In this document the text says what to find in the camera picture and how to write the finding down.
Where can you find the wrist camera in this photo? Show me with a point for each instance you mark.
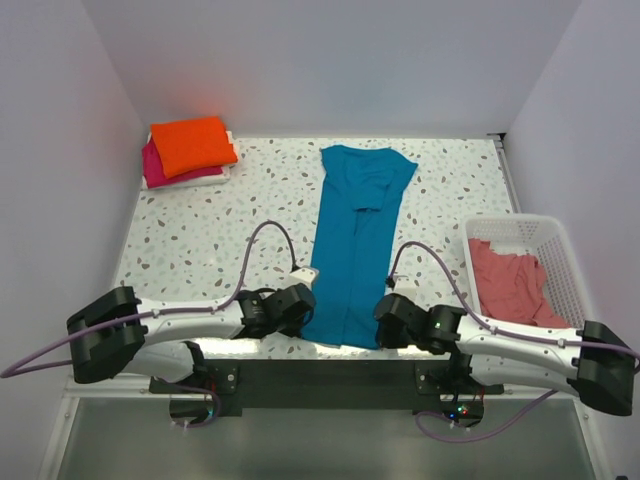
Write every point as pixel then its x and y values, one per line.
pixel 401 285
pixel 306 276

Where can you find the salmon pink t-shirt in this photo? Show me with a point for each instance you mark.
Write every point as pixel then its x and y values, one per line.
pixel 511 287

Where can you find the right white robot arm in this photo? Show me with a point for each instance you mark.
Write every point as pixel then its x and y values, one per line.
pixel 591 363

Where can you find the folded orange t-shirt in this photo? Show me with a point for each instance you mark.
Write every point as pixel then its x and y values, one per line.
pixel 192 144

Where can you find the aluminium frame rail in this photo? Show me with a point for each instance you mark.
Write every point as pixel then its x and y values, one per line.
pixel 56 447

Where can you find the folded magenta t-shirt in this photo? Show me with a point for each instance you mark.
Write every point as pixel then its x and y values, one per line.
pixel 154 173

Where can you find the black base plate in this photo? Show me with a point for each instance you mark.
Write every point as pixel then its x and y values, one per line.
pixel 410 385

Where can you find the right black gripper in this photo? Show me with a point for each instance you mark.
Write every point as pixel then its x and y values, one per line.
pixel 386 341

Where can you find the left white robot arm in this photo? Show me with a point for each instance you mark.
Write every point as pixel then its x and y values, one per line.
pixel 121 333

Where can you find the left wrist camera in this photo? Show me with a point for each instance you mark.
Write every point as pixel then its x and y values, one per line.
pixel 306 276

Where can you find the blue t-shirt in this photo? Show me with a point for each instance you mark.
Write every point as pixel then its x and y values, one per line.
pixel 361 197

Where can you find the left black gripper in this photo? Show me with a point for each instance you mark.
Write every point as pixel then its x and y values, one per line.
pixel 294 330

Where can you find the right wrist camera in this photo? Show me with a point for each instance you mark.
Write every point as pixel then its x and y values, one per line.
pixel 401 285

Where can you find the white plastic basket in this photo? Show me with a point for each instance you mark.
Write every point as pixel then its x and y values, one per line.
pixel 546 239

